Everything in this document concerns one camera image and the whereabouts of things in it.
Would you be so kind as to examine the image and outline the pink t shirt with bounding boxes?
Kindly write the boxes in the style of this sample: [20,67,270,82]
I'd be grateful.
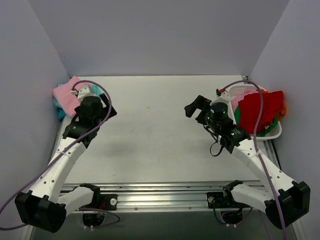
[231,89,256,112]
[52,76,80,117]

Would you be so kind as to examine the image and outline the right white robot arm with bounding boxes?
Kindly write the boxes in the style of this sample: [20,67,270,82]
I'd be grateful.
[184,95,311,230]

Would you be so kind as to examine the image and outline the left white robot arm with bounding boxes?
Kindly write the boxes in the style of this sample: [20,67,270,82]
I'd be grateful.
[14,93,117,233]

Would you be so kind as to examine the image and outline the teal t shirt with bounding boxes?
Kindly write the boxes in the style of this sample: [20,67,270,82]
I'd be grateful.
[53,84,102,121]

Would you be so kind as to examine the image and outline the red t shirt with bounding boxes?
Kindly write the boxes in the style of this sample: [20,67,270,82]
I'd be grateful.
[238,91,274,135]

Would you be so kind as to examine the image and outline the green t shirt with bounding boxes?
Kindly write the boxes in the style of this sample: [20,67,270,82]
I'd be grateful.
[234,106,278,137]

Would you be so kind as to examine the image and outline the pink t shirt in basket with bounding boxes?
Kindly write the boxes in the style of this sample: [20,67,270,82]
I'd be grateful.
[231,89,256,112]

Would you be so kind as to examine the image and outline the white plastic basket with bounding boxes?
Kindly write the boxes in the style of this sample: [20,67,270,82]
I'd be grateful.
[228,84,282,142]

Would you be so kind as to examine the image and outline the orange t shirt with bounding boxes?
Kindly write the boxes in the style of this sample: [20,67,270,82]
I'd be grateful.
[260,88,287,122]

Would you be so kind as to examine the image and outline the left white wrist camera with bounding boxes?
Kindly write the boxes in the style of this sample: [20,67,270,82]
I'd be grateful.
[71,84,94,102]

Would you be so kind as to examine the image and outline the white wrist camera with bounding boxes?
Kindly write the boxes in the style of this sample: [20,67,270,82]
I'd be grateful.
[71,84,94,102]
[216,88,231,104]

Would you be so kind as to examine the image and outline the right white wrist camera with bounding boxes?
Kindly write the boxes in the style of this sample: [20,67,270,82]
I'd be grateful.
[216,88,231,104]

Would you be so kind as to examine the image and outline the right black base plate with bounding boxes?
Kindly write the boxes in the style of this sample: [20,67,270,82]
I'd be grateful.
[206,191,250,209]

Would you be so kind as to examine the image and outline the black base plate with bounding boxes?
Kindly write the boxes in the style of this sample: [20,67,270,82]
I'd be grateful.
[206,191,250,209]
[81,193,118,211]

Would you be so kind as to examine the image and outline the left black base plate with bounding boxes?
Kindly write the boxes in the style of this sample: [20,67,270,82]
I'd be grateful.
[81,193,118,211]

